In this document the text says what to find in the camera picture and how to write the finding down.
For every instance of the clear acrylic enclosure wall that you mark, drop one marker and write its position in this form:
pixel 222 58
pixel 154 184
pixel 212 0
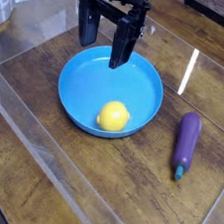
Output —
pixel 53 173

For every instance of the purple toy eggplant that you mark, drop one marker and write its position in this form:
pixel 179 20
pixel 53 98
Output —
pixel 188 133

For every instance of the blue round tray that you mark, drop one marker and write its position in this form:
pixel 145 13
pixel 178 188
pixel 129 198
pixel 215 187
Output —
pixel 86 83

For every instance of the yellow lemon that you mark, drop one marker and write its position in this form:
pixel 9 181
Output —
pixel 113 116

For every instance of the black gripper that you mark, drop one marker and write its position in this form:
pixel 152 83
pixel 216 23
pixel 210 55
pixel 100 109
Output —
pixel 125 37

